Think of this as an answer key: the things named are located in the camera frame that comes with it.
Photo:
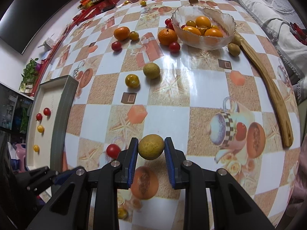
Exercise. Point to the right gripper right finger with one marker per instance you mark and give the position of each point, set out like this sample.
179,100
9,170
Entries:
232,206

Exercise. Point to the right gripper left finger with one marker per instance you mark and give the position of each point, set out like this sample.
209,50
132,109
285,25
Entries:
114,176

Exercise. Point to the yellow tomato tray front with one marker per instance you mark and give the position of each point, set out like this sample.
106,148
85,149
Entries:
36,148

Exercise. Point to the red cherry tomato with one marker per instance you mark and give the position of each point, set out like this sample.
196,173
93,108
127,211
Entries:
113,151
116,46
174,47

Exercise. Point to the red stemmed tomato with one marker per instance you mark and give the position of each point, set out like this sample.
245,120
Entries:
39,117

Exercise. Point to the tan longan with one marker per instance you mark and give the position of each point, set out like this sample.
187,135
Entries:
151,147
151,70

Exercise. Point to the pink plastic stool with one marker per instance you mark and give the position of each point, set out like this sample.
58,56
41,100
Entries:
21,154

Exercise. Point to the pink cloth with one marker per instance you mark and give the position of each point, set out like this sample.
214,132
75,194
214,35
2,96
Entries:
299,192

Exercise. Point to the white shallow tray box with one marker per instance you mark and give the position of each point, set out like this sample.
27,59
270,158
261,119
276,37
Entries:
57,95

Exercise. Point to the green potted plant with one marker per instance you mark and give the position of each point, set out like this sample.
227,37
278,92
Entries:
29,76

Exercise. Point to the long wooden back scratcher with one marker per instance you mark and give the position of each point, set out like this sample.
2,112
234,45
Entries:
277,101

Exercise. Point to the longan beside bowl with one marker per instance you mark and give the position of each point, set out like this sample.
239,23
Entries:
234,49

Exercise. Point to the orange in bowl front right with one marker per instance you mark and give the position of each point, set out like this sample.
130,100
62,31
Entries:
213,32

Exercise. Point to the far left orange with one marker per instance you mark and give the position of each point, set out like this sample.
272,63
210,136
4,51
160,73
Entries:
121,33

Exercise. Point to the glass fruit bowl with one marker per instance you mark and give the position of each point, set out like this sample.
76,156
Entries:
186,15

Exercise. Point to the dark yellow tomato by orange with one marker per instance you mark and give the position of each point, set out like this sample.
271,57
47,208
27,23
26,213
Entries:
134,36

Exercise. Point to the large orange near bowl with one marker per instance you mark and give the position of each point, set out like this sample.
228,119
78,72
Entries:
167,36

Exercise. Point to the black television screen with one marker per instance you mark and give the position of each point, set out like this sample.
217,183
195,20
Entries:
24,18

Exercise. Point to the red tomato behind bowl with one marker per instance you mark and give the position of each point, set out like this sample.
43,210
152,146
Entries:
168,23

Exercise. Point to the grey white blanket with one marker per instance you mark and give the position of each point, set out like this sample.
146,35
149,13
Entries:
277,19

